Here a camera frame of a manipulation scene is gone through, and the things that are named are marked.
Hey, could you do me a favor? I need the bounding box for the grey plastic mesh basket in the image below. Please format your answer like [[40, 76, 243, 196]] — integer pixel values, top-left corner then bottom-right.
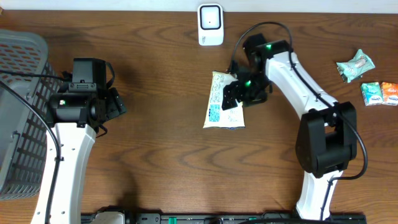
[[1, 29, 61, 200]]

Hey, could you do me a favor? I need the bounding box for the yellow snack bag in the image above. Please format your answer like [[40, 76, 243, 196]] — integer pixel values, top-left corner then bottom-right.
[[203, 71, 245, 129]]

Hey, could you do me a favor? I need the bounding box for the orange tissue pack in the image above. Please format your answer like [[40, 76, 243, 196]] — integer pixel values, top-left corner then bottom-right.
[[381, 82, 398, 106]]

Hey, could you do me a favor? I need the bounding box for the teal wet wipes pack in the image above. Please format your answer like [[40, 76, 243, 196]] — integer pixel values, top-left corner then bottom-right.
[[336, 49, 376, 83]]

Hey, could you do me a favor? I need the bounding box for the white barcode scanner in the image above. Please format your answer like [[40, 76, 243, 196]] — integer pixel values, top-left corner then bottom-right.
[[197, 3, 224, 46]]

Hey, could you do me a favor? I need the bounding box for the small green tissue pack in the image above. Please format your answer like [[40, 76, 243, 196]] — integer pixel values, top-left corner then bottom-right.
[[361, 82, 383, 106]]

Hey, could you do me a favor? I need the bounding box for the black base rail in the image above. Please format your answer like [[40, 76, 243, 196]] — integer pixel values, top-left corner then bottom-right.
[[80, 212, 368, 224]]

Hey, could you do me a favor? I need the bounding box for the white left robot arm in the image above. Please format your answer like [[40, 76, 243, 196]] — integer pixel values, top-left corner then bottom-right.
[[32, 58, 127, 223]]

